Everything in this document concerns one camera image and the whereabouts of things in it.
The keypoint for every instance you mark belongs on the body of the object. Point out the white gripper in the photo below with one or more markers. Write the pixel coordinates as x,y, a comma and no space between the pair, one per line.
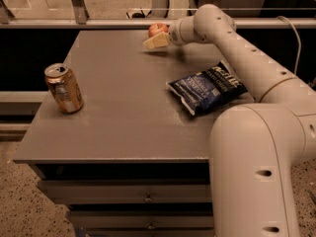
177,35

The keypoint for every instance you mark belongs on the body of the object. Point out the red apple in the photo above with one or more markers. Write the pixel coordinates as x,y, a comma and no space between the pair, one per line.
157,28

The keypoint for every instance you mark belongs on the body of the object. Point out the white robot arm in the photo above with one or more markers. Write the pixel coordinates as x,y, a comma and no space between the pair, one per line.
252,146

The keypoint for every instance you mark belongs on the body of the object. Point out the blue chip bag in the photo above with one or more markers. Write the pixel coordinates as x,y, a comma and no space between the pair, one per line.
206,90

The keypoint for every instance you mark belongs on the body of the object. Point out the gold soda can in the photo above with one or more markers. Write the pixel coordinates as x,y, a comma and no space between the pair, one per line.
64,88

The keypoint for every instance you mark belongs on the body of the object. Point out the gray drawer cabinet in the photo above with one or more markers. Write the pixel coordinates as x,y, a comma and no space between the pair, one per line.
131,127

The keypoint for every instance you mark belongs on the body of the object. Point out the metal glass railing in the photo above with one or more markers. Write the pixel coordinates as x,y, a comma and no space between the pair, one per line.
97,14

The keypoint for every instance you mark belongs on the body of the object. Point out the upper gray drawer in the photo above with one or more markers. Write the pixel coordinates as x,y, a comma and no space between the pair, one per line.
119,192

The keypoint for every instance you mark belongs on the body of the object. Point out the gray drawer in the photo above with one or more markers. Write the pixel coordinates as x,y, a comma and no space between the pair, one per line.
148,220
119,192

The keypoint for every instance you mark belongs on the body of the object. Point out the lower gray drawer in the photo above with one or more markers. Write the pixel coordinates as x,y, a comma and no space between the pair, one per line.
148,220

